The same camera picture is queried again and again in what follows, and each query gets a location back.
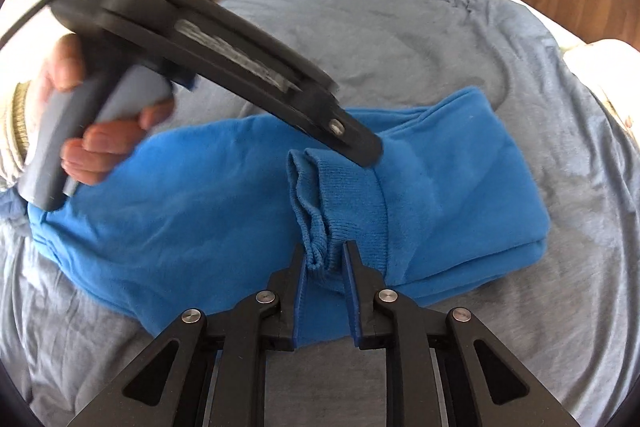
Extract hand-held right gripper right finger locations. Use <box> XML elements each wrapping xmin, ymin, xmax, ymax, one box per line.
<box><xmin>341</xmin><ymin>241</ymin><xmax>583</xmax><ymax>427</ymax></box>

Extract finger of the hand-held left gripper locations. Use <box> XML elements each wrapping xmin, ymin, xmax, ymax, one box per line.
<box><xmin>295</xmin><ymin>99</ymin><xmax>385</xmax><ymax>168</ymax></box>

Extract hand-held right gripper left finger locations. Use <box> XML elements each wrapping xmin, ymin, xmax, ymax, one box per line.
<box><xmin>65</xmin><ymin>243</ymin><xmax>308</xmax><ymax>427</ymax></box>

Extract blue pants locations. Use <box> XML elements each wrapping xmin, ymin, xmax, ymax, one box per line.
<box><xmin>27</xmin><ymin>88</ymin><xmax>551</xmax><ymax>348</ymax></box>

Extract person's left hand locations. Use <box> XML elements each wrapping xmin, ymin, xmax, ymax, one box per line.
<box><xmin>40</xmin><ymin>34</ymin><xmax>176</xmax><ymax>186</ymax></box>

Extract grey-blue duvet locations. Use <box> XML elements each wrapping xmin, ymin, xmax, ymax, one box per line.
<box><xmin>0</xmin><ymin>0</ymin><xmax>640</xmax><ymax>427</ymax></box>

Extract light green bed sheet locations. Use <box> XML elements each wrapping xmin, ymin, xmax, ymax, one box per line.
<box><xmin>490</xmin><ymin>0</ymin><xmax>586</xmax><ymax>44</ymax></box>

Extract cream leaf-print pillow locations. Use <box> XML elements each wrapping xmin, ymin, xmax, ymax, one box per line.
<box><xmin>562</xmin><ymin>39</ymin><xmax>640</xmax><ymax>142</ymax></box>

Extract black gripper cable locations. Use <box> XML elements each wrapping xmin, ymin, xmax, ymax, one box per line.
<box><xmin>0</xmin><ymin>0</ymin><xmax>108</xmax><ymax>52</ymax></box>

